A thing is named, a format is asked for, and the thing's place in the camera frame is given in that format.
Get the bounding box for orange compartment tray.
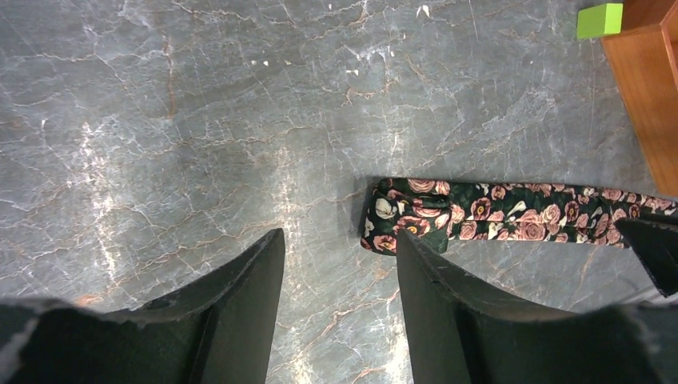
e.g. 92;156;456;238
601;0;677;197

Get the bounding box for green cube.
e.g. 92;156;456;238
576;2;624;39

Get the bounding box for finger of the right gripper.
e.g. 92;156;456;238
614;217;677;298

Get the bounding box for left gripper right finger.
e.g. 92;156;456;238
397;231;677;383

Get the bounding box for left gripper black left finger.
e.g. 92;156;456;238
1;229;285;383

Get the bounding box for black floral tie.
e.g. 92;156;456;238
361;178;677;255

